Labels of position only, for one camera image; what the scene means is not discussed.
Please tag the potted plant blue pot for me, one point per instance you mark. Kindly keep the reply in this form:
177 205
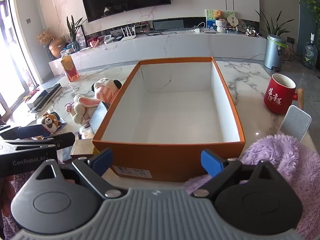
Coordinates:
73 45

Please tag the black white toy cows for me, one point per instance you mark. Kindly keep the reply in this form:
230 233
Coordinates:
252 33

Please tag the green blue painting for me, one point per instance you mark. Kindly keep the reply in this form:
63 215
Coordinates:
210 20

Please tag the round white sign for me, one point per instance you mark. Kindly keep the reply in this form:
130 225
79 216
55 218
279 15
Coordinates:
232 20

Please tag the purple fluffy blanket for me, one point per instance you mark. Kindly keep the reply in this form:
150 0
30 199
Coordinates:
275 150

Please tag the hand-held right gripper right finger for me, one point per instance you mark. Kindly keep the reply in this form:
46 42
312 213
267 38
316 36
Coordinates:
211 162

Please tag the hanging green vines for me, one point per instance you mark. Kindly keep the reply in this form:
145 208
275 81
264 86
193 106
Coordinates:
312 5

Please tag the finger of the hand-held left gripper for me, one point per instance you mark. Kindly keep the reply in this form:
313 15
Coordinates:
30 131
63 140

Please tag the decorative plate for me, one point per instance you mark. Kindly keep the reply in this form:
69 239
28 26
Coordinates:
242 26

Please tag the silver pedal trash can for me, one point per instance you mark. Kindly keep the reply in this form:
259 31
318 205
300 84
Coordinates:
273 52

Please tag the panda plush pink striped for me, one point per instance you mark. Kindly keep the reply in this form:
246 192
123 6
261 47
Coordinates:
105 92

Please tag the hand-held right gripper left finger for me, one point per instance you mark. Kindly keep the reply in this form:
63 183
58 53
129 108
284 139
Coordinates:
103 158

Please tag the brown kraft box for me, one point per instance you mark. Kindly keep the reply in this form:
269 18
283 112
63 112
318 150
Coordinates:
82 146

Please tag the small blue box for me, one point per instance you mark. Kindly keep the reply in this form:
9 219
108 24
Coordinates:
231 30

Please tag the orange cardboard box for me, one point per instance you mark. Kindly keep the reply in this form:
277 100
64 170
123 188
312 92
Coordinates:
175 160

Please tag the copper vase dried flowers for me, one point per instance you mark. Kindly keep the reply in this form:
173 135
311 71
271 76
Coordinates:
55 48

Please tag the teddy bear in white pot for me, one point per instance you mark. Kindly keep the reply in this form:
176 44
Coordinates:
219 15

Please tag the long-leaf potted plant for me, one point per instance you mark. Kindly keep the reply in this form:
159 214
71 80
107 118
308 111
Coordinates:
273 28

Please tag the white marble tv cabinet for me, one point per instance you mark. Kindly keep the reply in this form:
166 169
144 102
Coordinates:
175 45

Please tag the white bunny plush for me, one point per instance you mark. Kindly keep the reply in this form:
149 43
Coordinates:
82 105

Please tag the silver set-top box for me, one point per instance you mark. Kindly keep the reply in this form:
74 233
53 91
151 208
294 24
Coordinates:
37 103

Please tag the black keyboard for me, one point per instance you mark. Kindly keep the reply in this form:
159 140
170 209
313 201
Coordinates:
47 92

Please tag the yellow drink bottle red label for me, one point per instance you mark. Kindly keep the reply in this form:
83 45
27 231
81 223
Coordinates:
68 67

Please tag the flat silver device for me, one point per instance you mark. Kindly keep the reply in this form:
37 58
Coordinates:
210 31

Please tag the red panda plush sailor outfit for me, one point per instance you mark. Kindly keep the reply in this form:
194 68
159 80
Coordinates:
50 123

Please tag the clear water jug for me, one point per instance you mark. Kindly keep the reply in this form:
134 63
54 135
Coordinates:
309 55

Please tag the white router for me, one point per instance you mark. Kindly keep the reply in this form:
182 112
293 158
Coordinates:
128 37

